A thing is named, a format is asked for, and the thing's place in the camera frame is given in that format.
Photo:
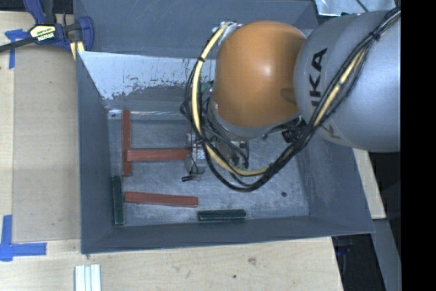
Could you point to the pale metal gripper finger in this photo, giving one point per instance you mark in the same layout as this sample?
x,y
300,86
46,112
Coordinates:
x,y
190,140
195,169

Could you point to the red-brown flat block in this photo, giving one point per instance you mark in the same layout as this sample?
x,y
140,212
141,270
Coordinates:
x,y
156,155
160,199
126,143

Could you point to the dark green flat block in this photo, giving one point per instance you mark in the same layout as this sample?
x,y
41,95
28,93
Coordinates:
x,y
221,215
118,201

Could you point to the grey metal bin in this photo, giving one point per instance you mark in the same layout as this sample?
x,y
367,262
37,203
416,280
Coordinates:
x,y
160,24

